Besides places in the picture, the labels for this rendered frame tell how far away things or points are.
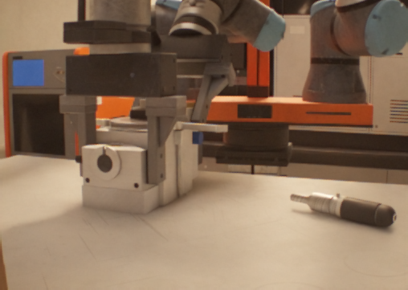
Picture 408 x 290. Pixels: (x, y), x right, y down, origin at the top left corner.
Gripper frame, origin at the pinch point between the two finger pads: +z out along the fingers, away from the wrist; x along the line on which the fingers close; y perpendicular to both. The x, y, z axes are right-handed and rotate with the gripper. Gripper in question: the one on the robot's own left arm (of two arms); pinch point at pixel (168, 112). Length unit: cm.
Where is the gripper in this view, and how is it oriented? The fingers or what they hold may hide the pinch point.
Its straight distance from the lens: 74.7
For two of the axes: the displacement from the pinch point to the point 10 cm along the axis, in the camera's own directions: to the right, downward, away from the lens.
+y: -2.5, -5.3, -8.1
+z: -2.2, 8.5, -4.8
